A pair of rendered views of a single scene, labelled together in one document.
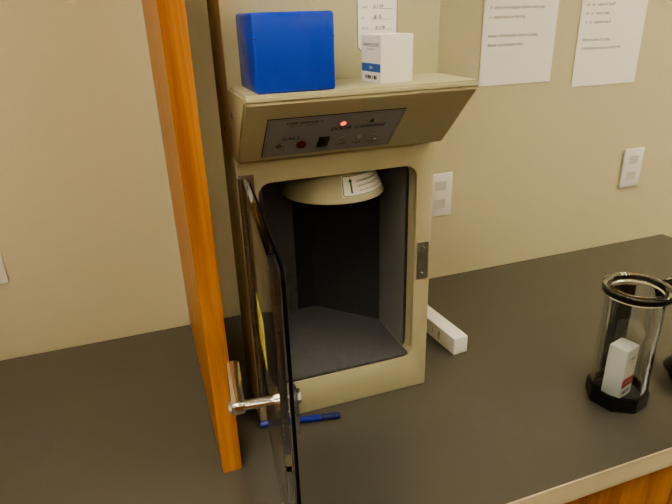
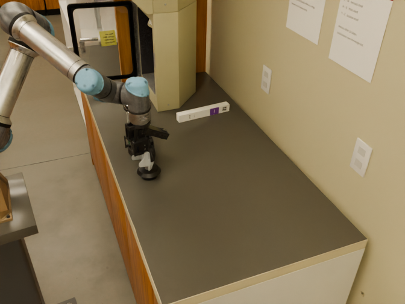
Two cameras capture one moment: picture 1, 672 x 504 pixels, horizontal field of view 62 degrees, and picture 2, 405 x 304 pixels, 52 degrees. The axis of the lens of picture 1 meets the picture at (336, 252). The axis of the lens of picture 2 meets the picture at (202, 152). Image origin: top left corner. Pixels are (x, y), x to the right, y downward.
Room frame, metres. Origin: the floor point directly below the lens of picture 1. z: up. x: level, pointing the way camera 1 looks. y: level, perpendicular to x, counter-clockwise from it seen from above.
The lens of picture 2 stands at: (0.99, -1.93, 1.93)
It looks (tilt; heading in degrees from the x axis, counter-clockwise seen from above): 35 degrees down; 86
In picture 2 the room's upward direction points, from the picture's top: 1 degrees clockwise
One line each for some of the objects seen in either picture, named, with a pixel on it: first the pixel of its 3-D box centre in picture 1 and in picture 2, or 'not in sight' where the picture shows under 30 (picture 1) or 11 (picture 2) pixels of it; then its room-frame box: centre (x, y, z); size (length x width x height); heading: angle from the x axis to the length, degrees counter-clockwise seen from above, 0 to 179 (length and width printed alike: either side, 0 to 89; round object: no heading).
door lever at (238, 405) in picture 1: (249, 385); not in sight; (0.54, 0.11, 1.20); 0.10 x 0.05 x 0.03; 13
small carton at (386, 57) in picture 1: (386, 57); not in sight; (0.79, -0.08, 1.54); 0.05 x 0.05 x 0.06; 27
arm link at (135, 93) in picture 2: not in sight; (137, 95); (0.84, -0.67, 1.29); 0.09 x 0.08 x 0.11; 162
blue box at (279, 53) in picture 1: (284, 50); not in sight; (0.74, 0.06, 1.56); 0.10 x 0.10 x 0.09; 19
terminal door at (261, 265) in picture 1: (268, 354); (104, 43); (0.61, 0.09, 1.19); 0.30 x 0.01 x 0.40; 13
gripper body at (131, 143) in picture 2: not in sight; (139, 136); (0.84, -0.68, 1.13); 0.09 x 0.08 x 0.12; 34
